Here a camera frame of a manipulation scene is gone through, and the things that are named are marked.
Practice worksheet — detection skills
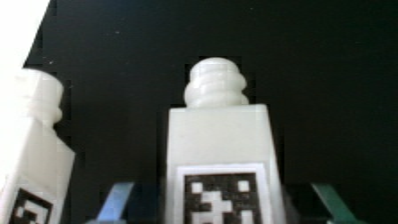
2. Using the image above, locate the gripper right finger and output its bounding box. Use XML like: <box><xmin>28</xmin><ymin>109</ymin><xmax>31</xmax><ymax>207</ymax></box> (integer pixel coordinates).
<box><xmin>310</xmin><ymin>183</ymin><xmax>367</xmax><ymax>224</ymax></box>

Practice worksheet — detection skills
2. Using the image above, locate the white table leg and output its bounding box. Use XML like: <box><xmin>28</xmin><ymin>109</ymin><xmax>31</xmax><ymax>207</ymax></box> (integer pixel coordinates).
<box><xmin>0</xmin><ymin>69</ymin><xmax>74</xmax><ymax>224</ymax></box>
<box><xmin>163</xmin><ymin>58</ymin><xmax>287</xmax><ymax>224</ymax></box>

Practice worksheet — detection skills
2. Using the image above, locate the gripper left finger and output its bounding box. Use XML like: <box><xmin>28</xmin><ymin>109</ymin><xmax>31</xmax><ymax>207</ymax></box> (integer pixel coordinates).
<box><xmin>86</xmin><ymin>182</ymin><xmax>134</xmax><ymax>224</ymax></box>

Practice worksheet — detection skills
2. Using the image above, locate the white square table top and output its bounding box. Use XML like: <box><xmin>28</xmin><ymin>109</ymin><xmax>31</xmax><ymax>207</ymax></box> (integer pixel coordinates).
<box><xmin>0</xmin><ymin>0</ymin><xmax>49</xmax><ymax>75</ymax></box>

